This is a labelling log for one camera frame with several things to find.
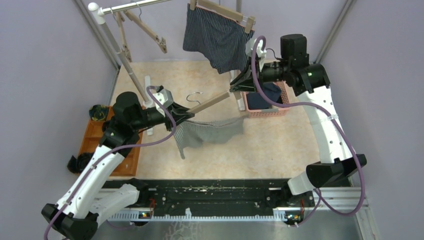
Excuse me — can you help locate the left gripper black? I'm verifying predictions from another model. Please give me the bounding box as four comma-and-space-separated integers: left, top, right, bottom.
131, 100, 195, 131

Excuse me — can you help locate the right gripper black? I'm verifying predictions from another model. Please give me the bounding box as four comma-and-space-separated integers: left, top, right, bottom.
229, 57, 290, 94

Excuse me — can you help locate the navy underwear cream waistband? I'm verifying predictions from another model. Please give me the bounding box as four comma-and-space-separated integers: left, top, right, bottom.
246, 82, 282, 110

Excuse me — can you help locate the grey striped underwear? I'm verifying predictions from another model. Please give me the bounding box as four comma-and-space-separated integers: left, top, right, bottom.
173, 114, 248, 159

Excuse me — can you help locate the beige hanger holding grey underwear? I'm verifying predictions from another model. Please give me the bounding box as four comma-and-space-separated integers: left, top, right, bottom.
186, 91, 230, 114

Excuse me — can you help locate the beige hanger holding navy underwear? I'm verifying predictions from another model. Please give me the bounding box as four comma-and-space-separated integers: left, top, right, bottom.
123, 10, 168, 54

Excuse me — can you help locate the beige clip hanger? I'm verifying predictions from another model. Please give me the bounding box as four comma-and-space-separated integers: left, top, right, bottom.
114, 11, 132, 63

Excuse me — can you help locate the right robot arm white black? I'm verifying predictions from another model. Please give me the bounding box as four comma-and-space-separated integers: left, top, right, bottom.
230, 33, 367, 206

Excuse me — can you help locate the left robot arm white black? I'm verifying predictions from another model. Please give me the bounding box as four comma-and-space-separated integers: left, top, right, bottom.
41, 89, 194, 240

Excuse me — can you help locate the beige hanger holding pinstriped underwear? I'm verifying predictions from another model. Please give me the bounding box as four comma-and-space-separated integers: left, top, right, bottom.
189, 0, 256, 34

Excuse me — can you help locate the navy pinstriped underwear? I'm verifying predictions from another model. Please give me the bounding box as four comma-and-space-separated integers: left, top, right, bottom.
182, 4, 255, 74

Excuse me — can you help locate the pink plastic basket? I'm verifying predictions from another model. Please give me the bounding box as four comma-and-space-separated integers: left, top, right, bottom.
242, 81, 290, 118

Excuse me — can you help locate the dark patterned cloth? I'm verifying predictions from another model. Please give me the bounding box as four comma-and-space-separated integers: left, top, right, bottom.
88, 104, 110, 122

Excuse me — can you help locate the orange plastic tray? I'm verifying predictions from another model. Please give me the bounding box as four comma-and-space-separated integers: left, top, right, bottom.
78, 106, 141, 177

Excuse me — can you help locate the metal clothes rack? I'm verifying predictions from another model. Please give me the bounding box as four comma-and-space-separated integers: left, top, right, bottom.
87, 0, 246, 136

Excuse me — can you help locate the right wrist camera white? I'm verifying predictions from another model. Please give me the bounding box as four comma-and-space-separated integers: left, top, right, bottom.
245, 35, 267, 72

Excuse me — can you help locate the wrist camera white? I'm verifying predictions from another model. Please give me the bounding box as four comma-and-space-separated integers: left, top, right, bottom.
245, 35, 267, 72
153, 86, 174, 109

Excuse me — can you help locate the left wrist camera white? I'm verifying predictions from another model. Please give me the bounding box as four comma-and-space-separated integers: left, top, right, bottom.
153, 86, 174, 109

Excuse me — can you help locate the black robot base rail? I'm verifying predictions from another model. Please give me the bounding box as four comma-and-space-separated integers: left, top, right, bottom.
99, 178, 350, 220

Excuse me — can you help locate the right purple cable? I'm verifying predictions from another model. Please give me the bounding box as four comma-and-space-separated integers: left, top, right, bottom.
250, 35, 367, 229

